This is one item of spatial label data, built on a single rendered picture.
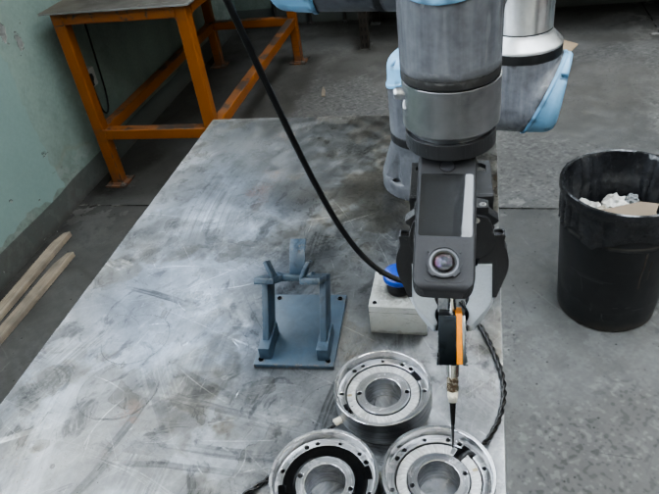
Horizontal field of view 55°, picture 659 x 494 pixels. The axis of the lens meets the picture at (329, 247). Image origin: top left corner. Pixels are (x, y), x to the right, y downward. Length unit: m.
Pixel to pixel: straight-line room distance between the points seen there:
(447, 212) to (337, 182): 0.63
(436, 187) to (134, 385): 0.48
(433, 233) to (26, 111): 2.39
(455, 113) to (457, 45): 0.05
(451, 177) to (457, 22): 0.12
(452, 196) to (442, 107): 0.07
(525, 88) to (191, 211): 0.57
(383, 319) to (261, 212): 0.36
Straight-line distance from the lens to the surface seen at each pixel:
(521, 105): 0.94
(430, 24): 0.45
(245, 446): 0.72
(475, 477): 0.64
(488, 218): 0.53
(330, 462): 0.65
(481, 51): 0.46
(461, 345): 0.60
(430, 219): 0.48
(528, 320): 1.98
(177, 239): 1.04
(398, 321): 0.78
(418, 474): 0.64
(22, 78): 2.75
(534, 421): 1.73
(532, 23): 0.92
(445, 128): 0.48
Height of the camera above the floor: 1.36
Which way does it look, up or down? 37 degrees down
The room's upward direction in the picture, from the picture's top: 9 degrees counter-clockwise
